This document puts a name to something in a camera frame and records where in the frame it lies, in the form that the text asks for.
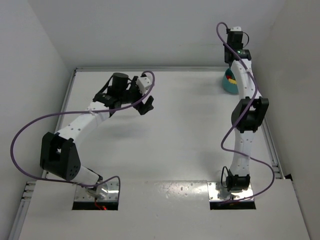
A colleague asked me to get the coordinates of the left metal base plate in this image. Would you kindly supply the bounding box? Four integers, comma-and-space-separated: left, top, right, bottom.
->
74, 181, 120, 203

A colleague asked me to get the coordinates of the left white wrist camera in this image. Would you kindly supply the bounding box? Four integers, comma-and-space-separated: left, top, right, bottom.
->
136, 76, 152, 95

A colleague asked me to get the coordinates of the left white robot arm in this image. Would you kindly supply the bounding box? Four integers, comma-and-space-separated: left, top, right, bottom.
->
40, 70, 155, 189

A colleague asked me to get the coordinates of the teal divided round container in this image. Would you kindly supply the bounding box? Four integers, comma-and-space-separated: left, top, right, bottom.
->
221, 68, 239, 95

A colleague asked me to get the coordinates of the metal base plate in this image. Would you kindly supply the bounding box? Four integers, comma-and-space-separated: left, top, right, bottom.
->
74, 181, 120, 203
207, 181, 254, 202

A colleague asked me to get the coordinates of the yellow lego assembly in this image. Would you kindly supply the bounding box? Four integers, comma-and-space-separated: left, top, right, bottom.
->
228, 78, 237, 85

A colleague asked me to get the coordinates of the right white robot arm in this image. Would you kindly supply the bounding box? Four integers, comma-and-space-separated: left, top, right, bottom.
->
224, 26, 269, 192

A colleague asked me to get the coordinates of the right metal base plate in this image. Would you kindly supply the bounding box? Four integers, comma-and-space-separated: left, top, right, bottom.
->
207, 181, 254, 202

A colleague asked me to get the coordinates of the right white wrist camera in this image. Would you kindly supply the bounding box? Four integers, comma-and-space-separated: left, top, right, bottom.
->
230, 26, 242, 32

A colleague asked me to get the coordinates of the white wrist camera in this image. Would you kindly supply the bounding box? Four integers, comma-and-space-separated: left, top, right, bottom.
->
230, 26, 242, 32
136, 76, 152, 95

